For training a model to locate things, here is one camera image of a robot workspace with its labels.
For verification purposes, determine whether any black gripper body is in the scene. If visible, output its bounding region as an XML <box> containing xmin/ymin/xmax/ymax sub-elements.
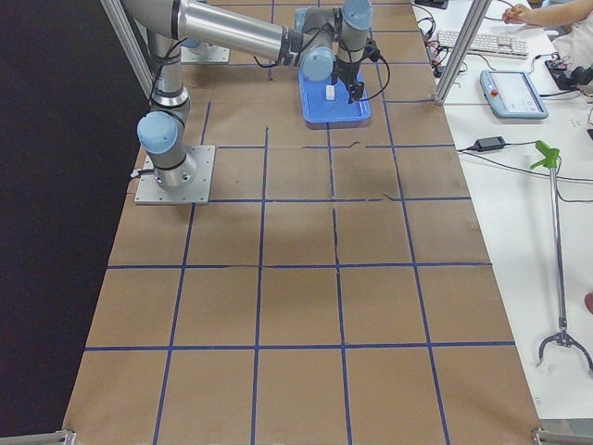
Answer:
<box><xmin>334</xmin><ymin>57</ymin><xmax>360</xmax><ymax>88</ymax></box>

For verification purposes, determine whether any white block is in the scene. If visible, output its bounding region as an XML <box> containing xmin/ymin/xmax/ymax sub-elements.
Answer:
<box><xmin>325</xmin><ymin>84</ymin><xmax>335</xmax><ymax>101</ymax></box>

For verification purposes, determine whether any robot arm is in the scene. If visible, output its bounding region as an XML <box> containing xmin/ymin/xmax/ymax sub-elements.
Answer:
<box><xmin>124</xmin><ymin>1</ymin><xmax>372</xmax><ymax>204</ymax></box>

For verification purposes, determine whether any blue plastic tray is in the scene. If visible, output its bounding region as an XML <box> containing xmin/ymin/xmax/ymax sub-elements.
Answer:
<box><xmin>298</xmin><ymin>70</ymin><xmax>372</xmax><ymax>127</ymax></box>

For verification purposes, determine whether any person hand at desk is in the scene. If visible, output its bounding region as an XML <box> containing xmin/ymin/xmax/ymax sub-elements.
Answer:
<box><xmin>501</xmin><ymin>4</ymin><xmax>536</xmax><ymax>25</ymax></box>

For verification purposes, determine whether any black power adapter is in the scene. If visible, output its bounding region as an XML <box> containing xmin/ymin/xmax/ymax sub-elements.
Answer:
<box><xmin>473</xmin><ymin>136</ymin><xmax>507</xmax><ymax>152</ymax></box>

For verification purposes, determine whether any teach pendant tablet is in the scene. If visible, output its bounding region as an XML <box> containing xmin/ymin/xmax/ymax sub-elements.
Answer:
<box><xmin>479</xmin><ymin>70</ymin><xmax>549</xmax><ymax>120</ymax></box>

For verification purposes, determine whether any white keyboard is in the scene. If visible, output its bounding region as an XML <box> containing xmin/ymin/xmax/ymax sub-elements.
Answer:
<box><xmin>437</xmin><ymin>30</ymin><xmax>529</xmax><ymax>59</ymax></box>

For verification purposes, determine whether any brown paper table mat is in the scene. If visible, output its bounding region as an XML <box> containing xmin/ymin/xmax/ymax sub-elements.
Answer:
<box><xmin>64</xmin><ymin>1</ymin><xmax>537</xmax><ymax>444</ymax></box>

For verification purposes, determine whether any green reacher grabber tool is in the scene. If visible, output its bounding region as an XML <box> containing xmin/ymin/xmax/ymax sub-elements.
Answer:
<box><xmin>530</xmin><ymin>140</ymin><xmax>592</xmax><ymax>375</ymax></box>

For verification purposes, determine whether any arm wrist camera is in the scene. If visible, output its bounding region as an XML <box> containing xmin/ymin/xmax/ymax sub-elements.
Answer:
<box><xmin>363</xmin><ymin>37</ymin><xmax>382</xmax><ymax>63</ymax></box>

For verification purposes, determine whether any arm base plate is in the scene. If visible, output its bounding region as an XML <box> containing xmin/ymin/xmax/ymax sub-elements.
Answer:
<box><xmin>181</xmin><ymin>43</ymin><xmax>230</xmax><ymax>65</ymax></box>
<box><xmin>134</xmin><ymin>146</ymin><xmax>216</xmax><ymax>205</ymax></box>

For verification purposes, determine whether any aluminium frame post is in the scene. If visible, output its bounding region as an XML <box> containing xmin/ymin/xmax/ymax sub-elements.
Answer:
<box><xmin>434</xmin><ymin>0</ymin><xmax>491</xmax><ymax>106</ymax></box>

